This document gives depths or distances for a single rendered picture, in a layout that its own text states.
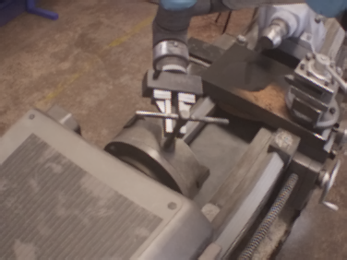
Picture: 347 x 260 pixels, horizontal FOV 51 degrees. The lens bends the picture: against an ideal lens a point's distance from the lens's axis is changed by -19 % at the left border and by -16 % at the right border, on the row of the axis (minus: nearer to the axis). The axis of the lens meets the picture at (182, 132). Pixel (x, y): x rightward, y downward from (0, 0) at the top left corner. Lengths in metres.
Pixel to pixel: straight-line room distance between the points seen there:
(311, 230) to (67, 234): 1.85
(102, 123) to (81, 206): 2.04
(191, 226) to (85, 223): 0.19
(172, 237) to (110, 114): 2.14
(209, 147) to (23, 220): 1.06
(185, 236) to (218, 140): 0.98
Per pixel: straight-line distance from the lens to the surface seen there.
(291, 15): 1.75
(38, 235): 0.70
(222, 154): 1.62
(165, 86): 0.96
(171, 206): 0.71
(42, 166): 0.79
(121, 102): 2.86
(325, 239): 2.37
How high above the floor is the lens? 1.93
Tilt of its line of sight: 46 degrees down
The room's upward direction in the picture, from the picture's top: 4 degrees clockwise
